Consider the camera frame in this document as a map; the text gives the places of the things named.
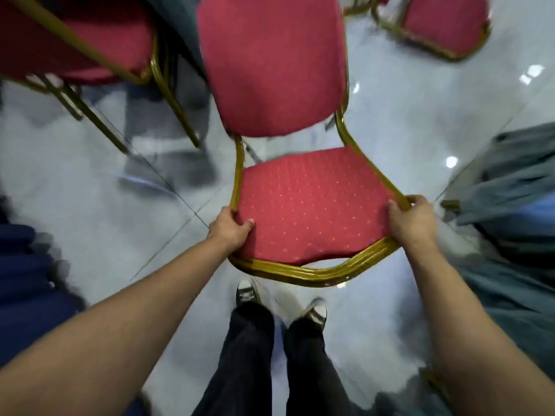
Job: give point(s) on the dark blue curtain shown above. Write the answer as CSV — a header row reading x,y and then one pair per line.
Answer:
x,y
26,277

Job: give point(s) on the person's right forearm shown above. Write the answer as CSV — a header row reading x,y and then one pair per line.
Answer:
x,y
468,342

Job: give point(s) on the red chair gold frame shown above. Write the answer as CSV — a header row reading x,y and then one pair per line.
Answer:
x,y
303,203
86,38
442,19

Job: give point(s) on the black trousers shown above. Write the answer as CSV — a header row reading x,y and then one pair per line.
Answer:
x,y
247,368

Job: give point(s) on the person's right hand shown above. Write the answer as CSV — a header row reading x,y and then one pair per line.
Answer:
x,y
414,225

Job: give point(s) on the person's left forearm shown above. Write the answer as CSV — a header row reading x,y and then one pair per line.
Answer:
x,y
108,333

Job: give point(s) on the person's left hand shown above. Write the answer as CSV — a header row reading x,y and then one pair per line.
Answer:
x,y
230,233

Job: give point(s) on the black white canvas sneaker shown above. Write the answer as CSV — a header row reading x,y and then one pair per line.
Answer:
x,y
315,314
247,292

